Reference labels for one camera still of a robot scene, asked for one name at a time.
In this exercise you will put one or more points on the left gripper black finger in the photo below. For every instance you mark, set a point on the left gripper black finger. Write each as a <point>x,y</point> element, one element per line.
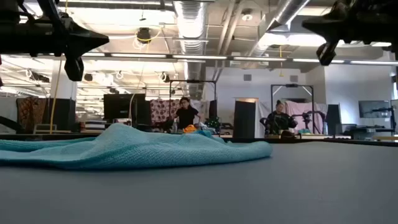
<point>90,38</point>

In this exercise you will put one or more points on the brown patterned cloth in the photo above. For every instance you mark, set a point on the brown patterned cloth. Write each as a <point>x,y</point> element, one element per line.
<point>29,112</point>

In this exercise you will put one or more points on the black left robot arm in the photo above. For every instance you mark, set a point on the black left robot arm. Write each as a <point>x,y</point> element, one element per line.
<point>21,37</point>

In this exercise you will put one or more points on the smooth silver ventilation duct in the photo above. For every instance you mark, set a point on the smooth silver ventilation duct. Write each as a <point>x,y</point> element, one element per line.
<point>280,15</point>

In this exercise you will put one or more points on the black curved tube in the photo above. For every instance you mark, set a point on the black curved tube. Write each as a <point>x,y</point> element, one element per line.
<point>9,123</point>

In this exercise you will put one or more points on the ribbed silver ventilation duct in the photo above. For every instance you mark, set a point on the ribbed silver ventilation duct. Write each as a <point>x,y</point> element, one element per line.
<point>191,28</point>

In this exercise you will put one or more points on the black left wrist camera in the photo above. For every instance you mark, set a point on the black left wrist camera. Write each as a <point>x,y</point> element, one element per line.
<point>74,69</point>

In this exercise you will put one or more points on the wall-mounted screen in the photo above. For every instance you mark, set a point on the wall-mounted screen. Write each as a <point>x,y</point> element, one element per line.
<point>373,109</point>

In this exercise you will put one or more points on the person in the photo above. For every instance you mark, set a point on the person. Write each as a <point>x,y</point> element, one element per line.
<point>278,121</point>
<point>186,116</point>

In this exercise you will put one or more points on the black door panel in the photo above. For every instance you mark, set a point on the black door panel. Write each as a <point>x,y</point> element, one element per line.
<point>245,119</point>

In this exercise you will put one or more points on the pink cloth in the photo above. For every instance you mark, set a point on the pink cloth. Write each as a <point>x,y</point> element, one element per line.
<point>303,109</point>

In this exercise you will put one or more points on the light blue microfiber towel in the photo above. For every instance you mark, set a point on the light blue microfiber towel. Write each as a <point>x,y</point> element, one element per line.
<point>140,149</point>

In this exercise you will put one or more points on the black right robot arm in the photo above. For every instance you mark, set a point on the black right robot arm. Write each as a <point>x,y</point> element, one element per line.
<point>385,21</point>

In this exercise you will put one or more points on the black monitor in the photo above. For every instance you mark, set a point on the black monitor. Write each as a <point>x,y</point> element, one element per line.
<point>121,105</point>

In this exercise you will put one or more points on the red floral cloth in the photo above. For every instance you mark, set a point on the red floral cloth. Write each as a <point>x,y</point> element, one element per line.
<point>160,112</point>

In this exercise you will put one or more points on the orange object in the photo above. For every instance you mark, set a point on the orange object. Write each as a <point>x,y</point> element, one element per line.
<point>189,128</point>

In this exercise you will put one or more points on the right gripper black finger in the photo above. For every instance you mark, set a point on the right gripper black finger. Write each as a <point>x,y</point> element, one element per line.
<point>323,25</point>

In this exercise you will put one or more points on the long ceiling light strip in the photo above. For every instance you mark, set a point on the long ceiling light strip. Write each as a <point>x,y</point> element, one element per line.
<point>140,55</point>

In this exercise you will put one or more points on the black rig frame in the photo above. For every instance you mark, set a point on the black rig frame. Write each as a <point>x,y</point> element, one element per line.
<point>292,85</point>
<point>192,81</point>

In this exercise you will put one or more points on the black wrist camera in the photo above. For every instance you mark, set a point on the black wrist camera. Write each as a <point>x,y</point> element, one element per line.
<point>74,69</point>
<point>326,53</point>

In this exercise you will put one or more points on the black aluminium table frame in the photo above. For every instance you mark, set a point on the black aluminium table frame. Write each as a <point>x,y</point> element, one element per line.
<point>311,140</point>

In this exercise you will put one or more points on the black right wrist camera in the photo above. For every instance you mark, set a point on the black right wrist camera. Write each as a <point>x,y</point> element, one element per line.
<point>326,53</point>

